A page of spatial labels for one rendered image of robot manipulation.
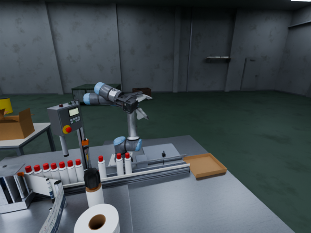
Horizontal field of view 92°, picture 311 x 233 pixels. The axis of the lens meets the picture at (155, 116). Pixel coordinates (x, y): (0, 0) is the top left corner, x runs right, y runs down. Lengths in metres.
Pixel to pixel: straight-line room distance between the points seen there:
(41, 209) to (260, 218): 1.38
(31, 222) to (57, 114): 0.64
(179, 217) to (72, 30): 10.44
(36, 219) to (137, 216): 0.59
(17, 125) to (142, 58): 8.22
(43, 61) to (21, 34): 1.65
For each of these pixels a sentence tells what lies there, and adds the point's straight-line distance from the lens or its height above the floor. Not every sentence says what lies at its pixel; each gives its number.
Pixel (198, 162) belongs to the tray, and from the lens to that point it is 1.60.
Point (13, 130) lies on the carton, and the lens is 2.77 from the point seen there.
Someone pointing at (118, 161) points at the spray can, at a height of 1.04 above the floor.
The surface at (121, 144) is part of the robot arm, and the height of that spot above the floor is 1.04.
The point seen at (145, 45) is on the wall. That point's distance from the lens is 10.02.
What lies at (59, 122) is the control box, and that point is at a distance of 1.17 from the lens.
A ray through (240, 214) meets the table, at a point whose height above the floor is 0.83.
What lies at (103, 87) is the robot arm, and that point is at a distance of 0.91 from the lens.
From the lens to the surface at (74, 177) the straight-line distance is 1.34.
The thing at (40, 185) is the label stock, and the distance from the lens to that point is 1.33.
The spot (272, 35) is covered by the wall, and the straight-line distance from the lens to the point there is 13.11.
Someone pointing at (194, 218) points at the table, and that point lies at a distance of 1.17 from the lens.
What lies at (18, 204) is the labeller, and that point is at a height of 0.93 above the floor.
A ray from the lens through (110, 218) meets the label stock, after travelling 0.93.
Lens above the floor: 1.74
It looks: 19 degrees down
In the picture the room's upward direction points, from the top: straight up
